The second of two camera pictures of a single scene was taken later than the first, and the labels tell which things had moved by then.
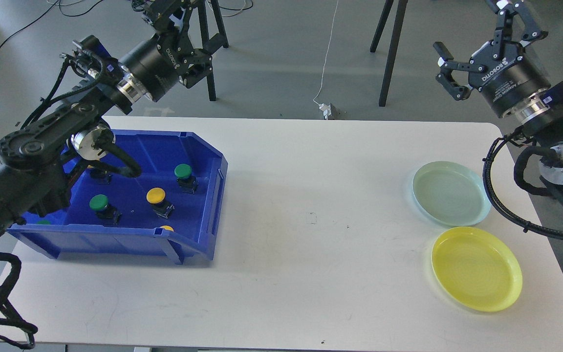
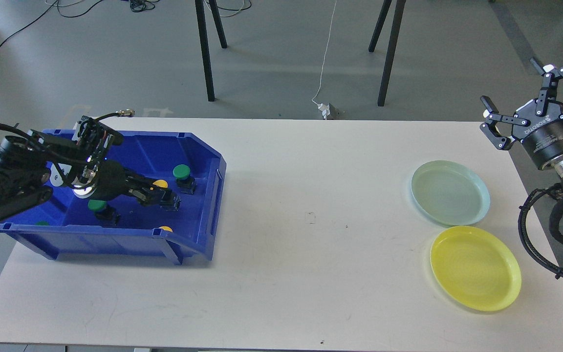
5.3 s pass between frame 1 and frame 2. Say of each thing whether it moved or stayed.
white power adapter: stayed
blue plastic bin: stayed
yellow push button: moved
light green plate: stayed
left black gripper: moved
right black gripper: moved
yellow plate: stayed
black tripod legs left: stayed
